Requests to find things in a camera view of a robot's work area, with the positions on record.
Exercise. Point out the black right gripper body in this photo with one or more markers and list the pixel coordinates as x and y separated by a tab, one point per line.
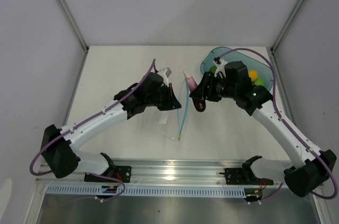
217	86

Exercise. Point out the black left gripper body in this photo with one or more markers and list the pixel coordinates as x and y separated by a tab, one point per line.
165	101

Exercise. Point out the purple toy eggplant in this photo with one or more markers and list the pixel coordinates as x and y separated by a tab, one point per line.
198	102

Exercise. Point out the green toy bell pepper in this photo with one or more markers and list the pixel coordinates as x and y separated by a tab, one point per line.
213	69

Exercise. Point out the clear zip bag teal zipper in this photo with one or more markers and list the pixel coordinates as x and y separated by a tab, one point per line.
167	124

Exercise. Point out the green toy lime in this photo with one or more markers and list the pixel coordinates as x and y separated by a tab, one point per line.
259	81

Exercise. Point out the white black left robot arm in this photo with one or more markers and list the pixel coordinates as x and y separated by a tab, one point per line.
61	147

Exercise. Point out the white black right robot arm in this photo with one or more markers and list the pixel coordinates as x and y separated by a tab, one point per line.
311	166

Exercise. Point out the teal plastic tray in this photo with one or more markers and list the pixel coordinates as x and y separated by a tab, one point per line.
259	72

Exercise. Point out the yellow toy lemon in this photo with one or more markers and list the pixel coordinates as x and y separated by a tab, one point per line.
253	74

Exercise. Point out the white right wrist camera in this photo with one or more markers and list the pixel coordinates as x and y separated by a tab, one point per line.
220	67

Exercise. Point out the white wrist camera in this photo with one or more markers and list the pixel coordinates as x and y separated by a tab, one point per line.
220	67
165	74

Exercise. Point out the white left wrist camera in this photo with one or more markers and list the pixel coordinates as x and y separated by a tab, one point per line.
165	74

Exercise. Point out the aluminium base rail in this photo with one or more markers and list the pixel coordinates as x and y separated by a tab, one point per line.
147	172

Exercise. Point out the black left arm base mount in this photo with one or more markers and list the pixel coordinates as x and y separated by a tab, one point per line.
122	173

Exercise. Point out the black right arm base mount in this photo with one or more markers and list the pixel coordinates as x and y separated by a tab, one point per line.
243	175

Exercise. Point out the white slotted cable duct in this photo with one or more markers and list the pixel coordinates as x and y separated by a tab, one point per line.
138	190

